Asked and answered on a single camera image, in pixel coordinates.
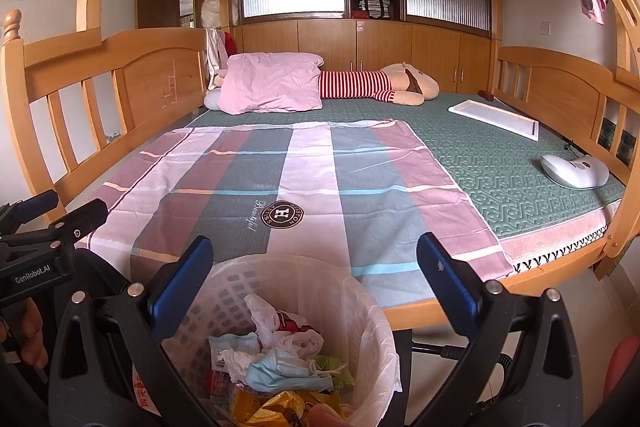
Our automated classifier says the blue face mask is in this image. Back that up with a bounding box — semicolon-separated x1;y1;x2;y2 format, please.
245;348;333;395

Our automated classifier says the white plastic trash basket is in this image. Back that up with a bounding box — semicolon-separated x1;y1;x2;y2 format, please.
162;255;401;426

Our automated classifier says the orange snack bag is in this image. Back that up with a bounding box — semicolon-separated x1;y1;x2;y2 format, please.
230;390;345;427

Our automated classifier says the person's left hand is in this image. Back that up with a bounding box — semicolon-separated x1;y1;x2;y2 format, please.
1;298;49;369

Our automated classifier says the crumpled white tissue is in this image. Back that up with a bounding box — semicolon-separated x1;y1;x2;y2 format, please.
217;349;262;385

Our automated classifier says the white red plastic bag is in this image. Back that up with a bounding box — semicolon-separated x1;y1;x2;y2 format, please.
244;294;324;360

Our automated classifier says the green patterned mattress cover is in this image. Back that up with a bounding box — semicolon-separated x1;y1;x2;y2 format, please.
189;93;625;239

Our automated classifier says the white handheld mite vacuum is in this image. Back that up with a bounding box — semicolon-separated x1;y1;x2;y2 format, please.
540;155;610;190

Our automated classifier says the pink pillow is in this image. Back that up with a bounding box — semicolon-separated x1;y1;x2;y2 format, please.
218;52;324;115

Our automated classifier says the pink grey striped sheet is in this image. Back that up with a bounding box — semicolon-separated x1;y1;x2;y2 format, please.
84;120;511;308

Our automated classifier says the red striped plush doll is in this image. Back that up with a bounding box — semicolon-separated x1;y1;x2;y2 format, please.
319;63;439;106

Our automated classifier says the wooden bunk bed frame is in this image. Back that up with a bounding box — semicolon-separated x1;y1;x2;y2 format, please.
0;0;640;333

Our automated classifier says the wooden wall cabinet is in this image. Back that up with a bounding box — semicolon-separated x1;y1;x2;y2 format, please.
232;18;491;94

